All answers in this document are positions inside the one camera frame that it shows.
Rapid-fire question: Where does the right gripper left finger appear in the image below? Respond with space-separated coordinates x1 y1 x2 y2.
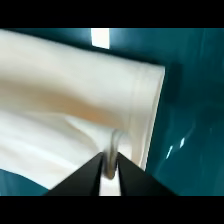
43 151 105 197

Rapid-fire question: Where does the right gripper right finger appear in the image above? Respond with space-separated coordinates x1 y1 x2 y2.
116 151 174 197

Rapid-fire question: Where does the white T-shirt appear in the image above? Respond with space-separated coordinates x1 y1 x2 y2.
0 28 166 197

